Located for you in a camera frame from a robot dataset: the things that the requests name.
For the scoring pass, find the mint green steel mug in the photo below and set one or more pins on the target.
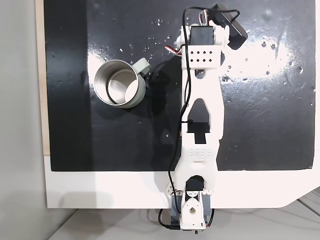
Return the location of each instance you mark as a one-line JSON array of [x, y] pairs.
[[120, 85]]

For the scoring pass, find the black table mat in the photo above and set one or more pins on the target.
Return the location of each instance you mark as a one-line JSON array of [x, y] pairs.
[[125, 137]]

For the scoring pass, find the black oval camera box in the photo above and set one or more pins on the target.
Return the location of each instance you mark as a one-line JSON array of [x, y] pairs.
[[231, 27]]

